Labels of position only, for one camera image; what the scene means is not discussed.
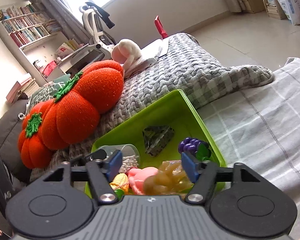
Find toy corn cob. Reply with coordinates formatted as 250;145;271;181
110;173;129;193

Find purple toy grapes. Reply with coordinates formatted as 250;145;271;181
178;137;212;161

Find clear cup of swabs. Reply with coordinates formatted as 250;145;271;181
89;144;140;173

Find translucent amber toy hand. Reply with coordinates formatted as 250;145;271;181
143;160;193;197

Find pink rubber pig toy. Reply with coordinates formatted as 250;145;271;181
128;167;158;195

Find dark patterned packet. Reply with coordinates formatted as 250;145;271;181
142;126;174;157

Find small orange pumpkin cushion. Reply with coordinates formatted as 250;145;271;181
18;99;52;169

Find grey sofa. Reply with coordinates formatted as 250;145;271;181
0;100;31;184

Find large orange pumpkin cushion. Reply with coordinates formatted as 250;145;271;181
41;60;124;150

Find green plastic storage box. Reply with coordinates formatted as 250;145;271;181
84;89;227;201

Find light grey grid sheet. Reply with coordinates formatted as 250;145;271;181
198;57;300;239

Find teal patterned pillow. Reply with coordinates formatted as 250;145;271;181
25;74;70;114

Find grey checkered quilt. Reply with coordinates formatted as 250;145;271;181
30;33;274;181

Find white office chair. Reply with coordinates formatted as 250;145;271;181
79;2;116;60

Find pink plush toy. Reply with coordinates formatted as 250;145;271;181
111;39;142;70

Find white bookshelf with books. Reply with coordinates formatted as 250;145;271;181
0;3;84;86

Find red chair back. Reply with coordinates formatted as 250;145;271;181
154;15;168;39

